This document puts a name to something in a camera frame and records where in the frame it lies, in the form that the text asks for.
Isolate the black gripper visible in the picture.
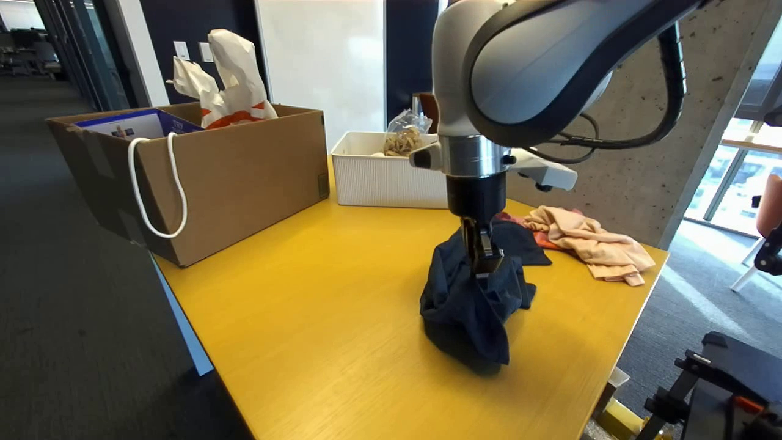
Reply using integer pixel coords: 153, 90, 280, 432
445, 171, 510, 278

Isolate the dark blue t-shirt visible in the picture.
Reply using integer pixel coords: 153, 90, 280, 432
418, 219, 554, 380

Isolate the person's forearm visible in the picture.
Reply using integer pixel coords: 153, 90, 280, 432
756, 168, 782, 242

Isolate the pink cloth with orange print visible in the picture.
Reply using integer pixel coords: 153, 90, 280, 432
495, 210, 567, 253

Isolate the peach cloth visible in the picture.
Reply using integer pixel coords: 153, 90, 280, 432
520, 203, 657, 289

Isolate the white plastic bin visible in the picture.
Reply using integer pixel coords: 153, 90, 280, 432
328, 129, 453, 210

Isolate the beige crumpled item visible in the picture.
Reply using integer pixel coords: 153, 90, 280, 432
382, 124, 431, 160

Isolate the clear plastic bag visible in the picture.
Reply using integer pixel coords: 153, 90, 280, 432
387, 95, 435, 138

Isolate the brown wooden object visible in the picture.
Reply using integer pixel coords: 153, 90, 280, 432
412, 90, 443, 133

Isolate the brown cardboard box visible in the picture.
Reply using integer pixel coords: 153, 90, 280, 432
43, 101, 332, 269

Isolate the chair with white legs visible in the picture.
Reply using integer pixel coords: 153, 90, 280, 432
728, 228, 782, 296

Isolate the white cloth in bag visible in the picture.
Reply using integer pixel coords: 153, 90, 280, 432
169, 28, 280, 133

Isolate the blue and white paper bag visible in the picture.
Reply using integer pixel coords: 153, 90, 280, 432
76, 109, 203, 142

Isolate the black camera stand clamp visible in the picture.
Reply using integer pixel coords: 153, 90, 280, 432
635, 329, 782, 440

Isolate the white rope handle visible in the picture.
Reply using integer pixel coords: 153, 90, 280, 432
124, 129, 191, 242

